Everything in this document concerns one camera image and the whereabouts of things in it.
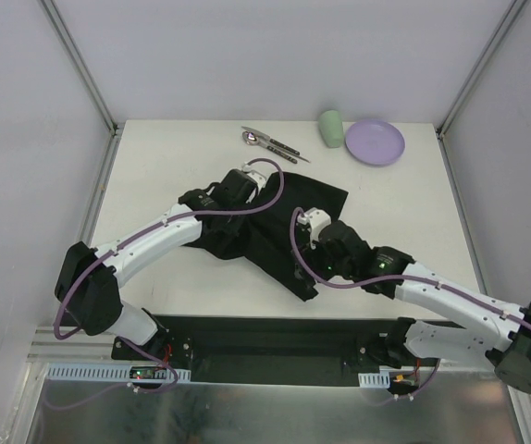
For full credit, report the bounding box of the black handled knife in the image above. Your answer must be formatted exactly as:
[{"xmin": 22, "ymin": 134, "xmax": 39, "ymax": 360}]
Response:
[{"xmin": 241, "ymin": 126, "xmax": 301, "ymax": 156}]

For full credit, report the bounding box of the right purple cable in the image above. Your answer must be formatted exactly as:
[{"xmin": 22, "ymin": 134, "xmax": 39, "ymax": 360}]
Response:
[{"xmin": 290, "ymin": 206, "xmax": 531, "ymax": 357}]

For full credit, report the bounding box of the right aluminium frame post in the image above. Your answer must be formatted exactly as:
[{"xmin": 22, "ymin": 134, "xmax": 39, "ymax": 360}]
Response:
[{"xmin": 436, "ymin": 0, "xmax": 530, "ymax": 138}]

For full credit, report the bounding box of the left aluminium frame post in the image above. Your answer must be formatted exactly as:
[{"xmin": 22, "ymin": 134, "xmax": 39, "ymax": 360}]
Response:
[{"xmin": 38, "ymin": 0, "xmax": 119, "ymax": 135}]

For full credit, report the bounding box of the left white cable duct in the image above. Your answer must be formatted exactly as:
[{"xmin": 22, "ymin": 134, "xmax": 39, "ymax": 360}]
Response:
[{"xmin": 47, "ymin": 363, "xmax": 175, "ymax": 384}]

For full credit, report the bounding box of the right white cable duct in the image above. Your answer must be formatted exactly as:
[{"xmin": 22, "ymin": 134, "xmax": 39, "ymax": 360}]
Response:
[{"xmin": 358, "ymin": 371, "xmax": 391, "ymax": 389}]

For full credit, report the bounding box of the metal spoon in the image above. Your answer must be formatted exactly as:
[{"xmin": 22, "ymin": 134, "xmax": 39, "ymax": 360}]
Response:
[{"xmin": 241, "ymin": 131, "xmax": 309, "ymax": 164}]

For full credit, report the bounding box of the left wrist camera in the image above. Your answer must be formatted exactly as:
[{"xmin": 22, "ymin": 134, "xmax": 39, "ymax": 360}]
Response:
[{"xmin": 241, "ymin": 163, "xmax": 269, "ymax": 192}]

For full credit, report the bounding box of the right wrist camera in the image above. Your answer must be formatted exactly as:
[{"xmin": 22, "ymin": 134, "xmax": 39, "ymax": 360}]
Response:
[{"xmin": 297, "ymin": 208, "xmax": 332, "ymax": 249}]

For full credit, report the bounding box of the green cup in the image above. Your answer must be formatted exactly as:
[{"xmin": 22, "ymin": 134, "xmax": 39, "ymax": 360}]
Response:
[{"xmin": 317, "ymin": 109, "xmax": 344, "ymax": 148}]

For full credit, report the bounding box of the aluminium frame post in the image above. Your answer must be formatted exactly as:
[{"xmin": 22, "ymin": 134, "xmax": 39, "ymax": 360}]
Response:
[
  {"xmin": 436, "ymin": 0, "xmax": 530, "ymax": 138},
  {"xmin": 38, "ymin": 0, "xmax": 119, "ymax": 135}
]

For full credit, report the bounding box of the purple plate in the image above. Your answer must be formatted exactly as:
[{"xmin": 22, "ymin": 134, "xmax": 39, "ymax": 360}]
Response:
[{"xmin": 345, "ymin": 119, "xmax": 405, "ymax": 167}]

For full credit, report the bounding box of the aluminium rail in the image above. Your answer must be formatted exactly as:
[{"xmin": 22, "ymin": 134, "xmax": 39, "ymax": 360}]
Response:
[{"xmin": 27, "ymin": 327, "xmax": 116, "ymax": 361}]

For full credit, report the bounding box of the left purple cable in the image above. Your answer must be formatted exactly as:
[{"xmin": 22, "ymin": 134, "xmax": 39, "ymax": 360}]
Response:
[{"xmin": 55, "ymin": 157, "xmax": 287, "ymax": 341}]

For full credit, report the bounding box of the purple cable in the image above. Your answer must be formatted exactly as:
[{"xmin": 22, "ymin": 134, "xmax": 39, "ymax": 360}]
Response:
[
  {"xmin": 290, "ymin": 206, "xmax": 531, "ymax": 357},
  {"xmin": 55, "ymin": 157, "xmax": 287, "ymax": 341}
]

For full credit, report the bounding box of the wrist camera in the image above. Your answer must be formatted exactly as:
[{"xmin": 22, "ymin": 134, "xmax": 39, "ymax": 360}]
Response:
[
  {"xmin": 241, "ymin": 163, "xmax": 269, "ymax": 192},
  {"xmin": 297, "ymin": 208, "xmax": 332, "ymax": 249}
]

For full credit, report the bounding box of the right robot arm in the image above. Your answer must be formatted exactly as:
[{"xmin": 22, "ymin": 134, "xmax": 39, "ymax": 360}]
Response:
[{"xmin": 290, "ymin": 216, "xmax": 531, "ymax": 395}]

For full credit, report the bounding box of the black cloth placemat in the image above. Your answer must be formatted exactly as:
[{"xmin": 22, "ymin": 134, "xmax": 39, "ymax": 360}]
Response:
[{"xmin": 179, "ymin": 172, "xmax": 349, "ymax": 302}]

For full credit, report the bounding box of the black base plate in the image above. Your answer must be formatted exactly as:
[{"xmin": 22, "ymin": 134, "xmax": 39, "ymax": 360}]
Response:
[{"xmin": 110, "ymin": 314, "xmax": 442, "ymax": 388}]

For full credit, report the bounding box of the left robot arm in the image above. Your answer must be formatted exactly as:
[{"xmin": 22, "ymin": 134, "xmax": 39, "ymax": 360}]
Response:
[{"xmin": 54, "ymin": 166, "xmax": 267, "ymax": 360}]

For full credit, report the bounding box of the white cable duct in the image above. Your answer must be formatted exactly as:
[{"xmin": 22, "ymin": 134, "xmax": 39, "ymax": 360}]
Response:
[
  {"xmin": 358, "ymin": 371, "xmax": 391, "ymax": 389},
  {"xmin": 47, "ymin": 363, "xmax": 175, "ymax": 384}
]

